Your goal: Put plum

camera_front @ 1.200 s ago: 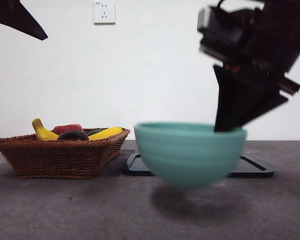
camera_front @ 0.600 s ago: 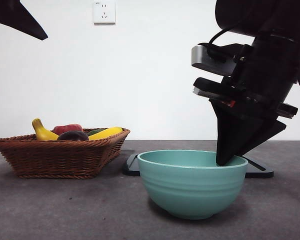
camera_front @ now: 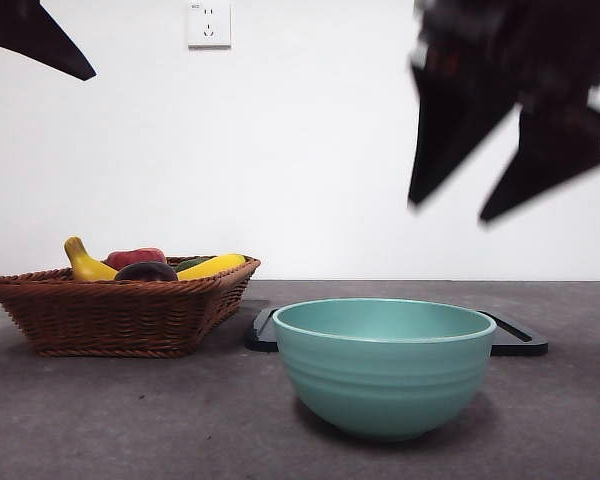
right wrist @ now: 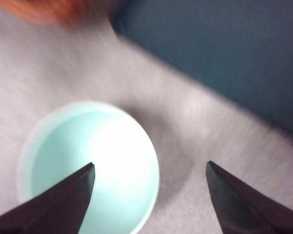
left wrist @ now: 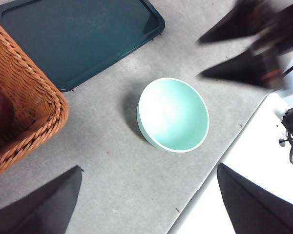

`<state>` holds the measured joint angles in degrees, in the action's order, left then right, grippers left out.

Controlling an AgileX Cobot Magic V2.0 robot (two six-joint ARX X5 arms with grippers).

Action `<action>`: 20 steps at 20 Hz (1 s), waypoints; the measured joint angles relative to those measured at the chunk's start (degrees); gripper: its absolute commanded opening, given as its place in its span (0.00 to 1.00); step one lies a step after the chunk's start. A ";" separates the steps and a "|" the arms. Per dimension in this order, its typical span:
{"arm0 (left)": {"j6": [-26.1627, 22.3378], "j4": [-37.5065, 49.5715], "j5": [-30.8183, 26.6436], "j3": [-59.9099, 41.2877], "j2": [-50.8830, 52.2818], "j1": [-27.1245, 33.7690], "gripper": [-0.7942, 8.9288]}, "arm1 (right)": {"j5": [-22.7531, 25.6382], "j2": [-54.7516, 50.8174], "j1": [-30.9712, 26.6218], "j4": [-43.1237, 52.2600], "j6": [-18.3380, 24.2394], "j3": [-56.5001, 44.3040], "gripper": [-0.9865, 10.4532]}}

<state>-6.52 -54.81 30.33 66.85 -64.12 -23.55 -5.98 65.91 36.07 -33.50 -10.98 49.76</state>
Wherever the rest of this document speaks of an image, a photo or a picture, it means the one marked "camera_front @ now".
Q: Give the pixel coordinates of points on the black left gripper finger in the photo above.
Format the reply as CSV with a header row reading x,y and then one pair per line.
x,y
30,35

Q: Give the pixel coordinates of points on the brown wicker basket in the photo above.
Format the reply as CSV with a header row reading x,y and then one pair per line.
x,y
110,320

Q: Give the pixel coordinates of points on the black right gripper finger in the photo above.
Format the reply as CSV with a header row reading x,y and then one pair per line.
x,y
550,160
450,120

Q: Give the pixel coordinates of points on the white wall socket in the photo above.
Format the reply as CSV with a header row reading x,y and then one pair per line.
x,y
209,25

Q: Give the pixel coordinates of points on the green vegetable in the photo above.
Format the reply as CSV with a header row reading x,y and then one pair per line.
x,y
190,262

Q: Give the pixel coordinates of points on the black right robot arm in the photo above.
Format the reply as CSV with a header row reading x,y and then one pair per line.
x,y
555,40

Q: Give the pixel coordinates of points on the teal ribbed bowl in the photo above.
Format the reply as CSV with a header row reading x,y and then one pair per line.
x,y
385,385

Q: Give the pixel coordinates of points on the red apple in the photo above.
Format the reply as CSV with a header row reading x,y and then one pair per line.
x,y
135,255

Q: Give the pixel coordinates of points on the yellow banana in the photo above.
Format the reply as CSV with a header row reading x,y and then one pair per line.
x,y
87,267

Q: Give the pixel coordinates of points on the dark purple plum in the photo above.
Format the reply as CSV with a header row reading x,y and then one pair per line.
x,y
145,272

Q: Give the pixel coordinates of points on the dark rectangular tray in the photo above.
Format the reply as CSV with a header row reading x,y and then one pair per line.
x,y
522,345

